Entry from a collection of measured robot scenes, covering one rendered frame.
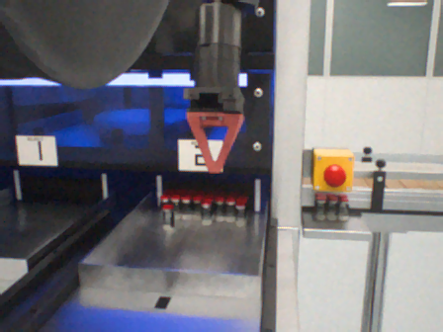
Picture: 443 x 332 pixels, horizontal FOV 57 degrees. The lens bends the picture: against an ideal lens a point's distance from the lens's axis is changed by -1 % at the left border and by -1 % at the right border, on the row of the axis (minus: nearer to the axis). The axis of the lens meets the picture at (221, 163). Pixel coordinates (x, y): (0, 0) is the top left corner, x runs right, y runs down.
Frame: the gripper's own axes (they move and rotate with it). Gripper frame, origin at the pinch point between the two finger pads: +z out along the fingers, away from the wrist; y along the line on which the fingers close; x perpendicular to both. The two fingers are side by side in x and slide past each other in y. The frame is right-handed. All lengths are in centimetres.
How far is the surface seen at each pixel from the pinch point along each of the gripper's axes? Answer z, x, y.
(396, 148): -11, -166, 491
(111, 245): 14.4, 19.1, 14.4
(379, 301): 33, -34, 48
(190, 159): -0.2, 8.3, 26.5
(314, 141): -17, -65, 492
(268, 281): 15.8, -7.2, 4.8
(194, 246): 14.8, 5.7, 18.5
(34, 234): 14.5, 36.3, 19.8
